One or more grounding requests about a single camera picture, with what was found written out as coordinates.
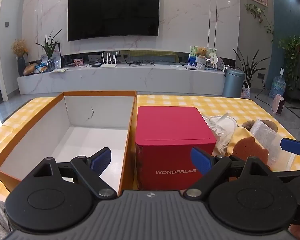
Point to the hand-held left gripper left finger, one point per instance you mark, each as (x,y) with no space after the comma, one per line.
(100,158)

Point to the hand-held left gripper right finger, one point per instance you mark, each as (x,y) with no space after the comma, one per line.
(201,161)

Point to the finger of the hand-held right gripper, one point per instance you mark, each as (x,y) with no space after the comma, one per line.
(295,173)
(293,146)

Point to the orange cardboard box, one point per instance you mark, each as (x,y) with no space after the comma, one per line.
(97,140)

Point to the clear plastic bag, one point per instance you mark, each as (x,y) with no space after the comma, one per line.
(267,137)

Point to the white lace cloth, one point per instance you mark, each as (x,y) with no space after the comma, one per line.
(210,126)

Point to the cream lace-trimmed underwear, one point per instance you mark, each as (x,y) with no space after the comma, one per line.
(228,127)

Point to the yellow cloth with brown bear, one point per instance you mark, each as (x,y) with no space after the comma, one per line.
(240,135)

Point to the pink space heater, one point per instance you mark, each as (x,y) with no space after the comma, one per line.
(278,105)

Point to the red square box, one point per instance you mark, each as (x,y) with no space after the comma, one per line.
(170,130)

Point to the yellow checkered blanket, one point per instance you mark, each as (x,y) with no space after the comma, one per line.
(215,105)

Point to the blue water jug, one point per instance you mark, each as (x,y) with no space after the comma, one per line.
(277,86)

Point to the woven basket bag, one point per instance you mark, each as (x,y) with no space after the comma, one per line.
(245,92)

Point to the grey pedal trash bin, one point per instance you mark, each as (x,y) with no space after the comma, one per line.
(233,82)

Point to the white marble tv console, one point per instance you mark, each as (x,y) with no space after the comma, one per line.
(140,80)

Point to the tall leafy potted plant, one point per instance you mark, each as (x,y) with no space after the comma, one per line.
(250,67)

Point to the white router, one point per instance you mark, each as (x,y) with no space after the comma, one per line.
(108,65)

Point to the small black box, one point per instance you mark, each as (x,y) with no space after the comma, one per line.
(96,65)

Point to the white flat book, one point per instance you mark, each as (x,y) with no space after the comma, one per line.
(190,67)

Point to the bushy trailing plant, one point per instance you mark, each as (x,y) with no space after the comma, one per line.
(291,50)

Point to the loose papers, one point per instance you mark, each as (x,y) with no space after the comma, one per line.
(60,70)

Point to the pink card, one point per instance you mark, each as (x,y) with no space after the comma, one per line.
(78,62)

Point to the patterned round fan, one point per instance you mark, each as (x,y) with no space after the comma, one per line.
(220,63)

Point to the white round fan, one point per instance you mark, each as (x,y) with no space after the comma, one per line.
(213,58)

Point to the blue snack packet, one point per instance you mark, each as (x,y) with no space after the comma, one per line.
(42,69)

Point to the printed picture board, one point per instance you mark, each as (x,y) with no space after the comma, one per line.
(192,55)

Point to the clear bag on console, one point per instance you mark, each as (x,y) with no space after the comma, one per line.
(56,60)

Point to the teddy bear bouquet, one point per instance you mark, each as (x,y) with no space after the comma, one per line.
(202,52)

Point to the brown oval ornament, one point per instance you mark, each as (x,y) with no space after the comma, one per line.
(30,70)

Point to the dried flowers in dark vase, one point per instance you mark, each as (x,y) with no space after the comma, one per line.
(21,66)

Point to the green plant in glass vase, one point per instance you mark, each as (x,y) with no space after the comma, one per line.
(50,47)

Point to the hanging vine plant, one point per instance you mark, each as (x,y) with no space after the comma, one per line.
(258,12)

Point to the black curved television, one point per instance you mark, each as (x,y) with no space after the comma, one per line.
(112,12)

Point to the wall socket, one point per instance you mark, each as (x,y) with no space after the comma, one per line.
(261,75)

